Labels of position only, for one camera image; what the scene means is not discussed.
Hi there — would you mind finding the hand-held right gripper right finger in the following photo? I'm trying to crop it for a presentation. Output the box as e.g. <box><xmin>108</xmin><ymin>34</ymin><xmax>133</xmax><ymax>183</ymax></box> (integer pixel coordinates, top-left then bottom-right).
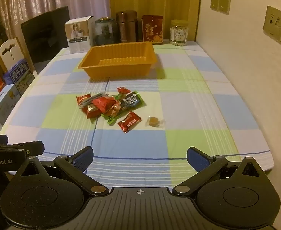
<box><xmin>172</xmin><ymin>146</ymin><xmax>263</xmax><ymax>196</ymax></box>

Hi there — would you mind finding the light blue box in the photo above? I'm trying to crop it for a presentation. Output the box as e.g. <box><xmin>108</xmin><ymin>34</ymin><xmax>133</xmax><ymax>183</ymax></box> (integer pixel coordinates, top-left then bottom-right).
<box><xmin>0</xmin><ymin>84</ymin><xmax>21</xmax><ymax>131</ymax></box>

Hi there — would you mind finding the black chair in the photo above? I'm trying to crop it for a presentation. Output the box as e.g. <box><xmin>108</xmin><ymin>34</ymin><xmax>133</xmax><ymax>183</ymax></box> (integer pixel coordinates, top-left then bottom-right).
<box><xmin>21</xmin><ymin>6</ymin><xmax>70</xmax><ymax>75</ymax></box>

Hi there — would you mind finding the red gift box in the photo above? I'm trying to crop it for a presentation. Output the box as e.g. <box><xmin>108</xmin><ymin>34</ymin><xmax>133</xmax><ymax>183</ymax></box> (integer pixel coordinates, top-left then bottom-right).
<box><xmin>142</xmin><ymin>15</ymin><xmax>163</xmax><ymax>45</ymax></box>

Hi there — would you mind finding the amber candy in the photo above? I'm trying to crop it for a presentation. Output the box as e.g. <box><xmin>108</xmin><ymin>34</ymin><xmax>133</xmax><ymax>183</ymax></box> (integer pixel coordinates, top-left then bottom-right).
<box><xmin>145</xmin><ymin>116</ymin><xmax>166</xmax><ymax>127</ymax></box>

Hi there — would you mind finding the green glass jar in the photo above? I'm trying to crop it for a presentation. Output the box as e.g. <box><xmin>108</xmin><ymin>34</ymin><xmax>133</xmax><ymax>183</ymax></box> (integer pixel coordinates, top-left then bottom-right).
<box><xmin>94</xmin><ymin>17</ymin><xmax>118</xmax><ymax>46</ymax></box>

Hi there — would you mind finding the green black snack packet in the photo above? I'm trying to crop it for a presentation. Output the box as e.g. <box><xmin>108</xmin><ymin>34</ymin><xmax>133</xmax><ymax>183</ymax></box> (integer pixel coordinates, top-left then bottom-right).
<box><xmin>118</xmin><ymin>90</ymin><xmax>146</xmax><ymax>112</ymax></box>

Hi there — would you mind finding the brown metal thermos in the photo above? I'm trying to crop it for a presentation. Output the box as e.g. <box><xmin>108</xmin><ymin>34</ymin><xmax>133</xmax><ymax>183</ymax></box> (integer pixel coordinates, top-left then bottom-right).
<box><xmin>116</xmin><ymin>10</ymin><xmax>139</xmax><ymax>44</ymax></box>

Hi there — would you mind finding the clear plastic nut jar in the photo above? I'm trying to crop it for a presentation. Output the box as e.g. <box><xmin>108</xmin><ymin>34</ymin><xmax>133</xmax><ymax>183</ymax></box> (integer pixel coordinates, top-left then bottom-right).
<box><xmin>170</xmin><ymin>20</ymin><xmax>189</xmax><ymax>47</ymax></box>

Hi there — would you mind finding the green candy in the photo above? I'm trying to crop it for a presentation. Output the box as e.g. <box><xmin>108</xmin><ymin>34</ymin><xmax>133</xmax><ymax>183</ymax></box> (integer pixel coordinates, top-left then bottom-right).
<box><xmin>106</xmin><ymin>115</ymin><xmax>122</xmax><ymax>126</ymax></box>

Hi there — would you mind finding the silver grey snack packet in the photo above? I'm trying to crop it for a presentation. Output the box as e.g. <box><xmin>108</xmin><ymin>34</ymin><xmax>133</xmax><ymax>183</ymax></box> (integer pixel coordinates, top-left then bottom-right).
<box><xmin>79</xmin><ymin>91</ymin><xmax>109</xmax><ymax>107</ymax></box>

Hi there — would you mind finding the blue printed carton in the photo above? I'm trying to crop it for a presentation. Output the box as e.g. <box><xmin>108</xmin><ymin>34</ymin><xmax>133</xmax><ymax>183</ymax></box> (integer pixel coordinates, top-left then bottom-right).
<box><xmin>4</xmin><ymin>59</ymin><xmax>36</xmax><ymax>95</ymax></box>

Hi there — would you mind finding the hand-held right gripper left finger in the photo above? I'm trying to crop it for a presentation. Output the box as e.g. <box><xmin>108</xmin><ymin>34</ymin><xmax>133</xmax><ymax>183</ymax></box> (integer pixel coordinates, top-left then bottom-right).
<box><xmin>15</xmin><ymin>146</ymin><xmax>110</xmax><ymax>197</ymax></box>

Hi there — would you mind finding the red gold patterned snack packet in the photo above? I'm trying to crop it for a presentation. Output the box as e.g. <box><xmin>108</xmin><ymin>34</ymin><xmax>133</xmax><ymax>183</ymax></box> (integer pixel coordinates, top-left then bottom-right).
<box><xmin>86</xmin><ymin>104</ymin><xmax>103</xmax><ymax>119</ymax></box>

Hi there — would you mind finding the checkered tablecloth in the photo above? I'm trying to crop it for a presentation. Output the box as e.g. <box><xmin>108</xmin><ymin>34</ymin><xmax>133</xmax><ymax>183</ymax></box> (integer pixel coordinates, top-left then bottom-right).
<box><xmin>0</xmin><ymin>39</ymin><xmax>274</xmax><ymax>190</ymax></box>

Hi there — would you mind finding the red packet with white print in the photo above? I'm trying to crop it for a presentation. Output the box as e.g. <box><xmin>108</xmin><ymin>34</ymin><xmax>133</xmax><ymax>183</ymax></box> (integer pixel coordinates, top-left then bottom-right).
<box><xmin>118</xmin><ymin>111</ymin><xmax>141</xmax><ymax>133</ymax></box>

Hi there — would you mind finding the orange plastic tray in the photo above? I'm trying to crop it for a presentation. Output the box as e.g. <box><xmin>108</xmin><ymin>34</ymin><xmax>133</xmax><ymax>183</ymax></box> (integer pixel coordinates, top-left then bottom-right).
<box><xmin>78</xmin><ymin>41</ymin><xmax>158</xmax><ymax>79</ymax></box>

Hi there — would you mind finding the white wooden chair back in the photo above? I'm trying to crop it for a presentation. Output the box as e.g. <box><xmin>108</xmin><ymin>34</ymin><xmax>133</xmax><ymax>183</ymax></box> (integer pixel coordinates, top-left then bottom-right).
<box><xmin>0</xmin><ymin>37</ymin><xmax>27</xmax><ymax>73</ymax></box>

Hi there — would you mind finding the white product box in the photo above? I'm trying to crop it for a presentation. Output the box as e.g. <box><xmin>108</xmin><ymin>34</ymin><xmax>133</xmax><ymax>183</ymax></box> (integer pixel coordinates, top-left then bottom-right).
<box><xmin>65</xmin><ymin>16</ymin><xmax>95</xmax><ymax>54</ymax></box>

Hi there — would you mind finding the wall outlet panel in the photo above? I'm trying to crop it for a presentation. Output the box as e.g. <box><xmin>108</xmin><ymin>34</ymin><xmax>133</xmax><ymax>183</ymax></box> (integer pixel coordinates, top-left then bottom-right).
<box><xmin>262</xmin><ymin>5</ymin><xmax>281</xmax><ymax>44</ymax></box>

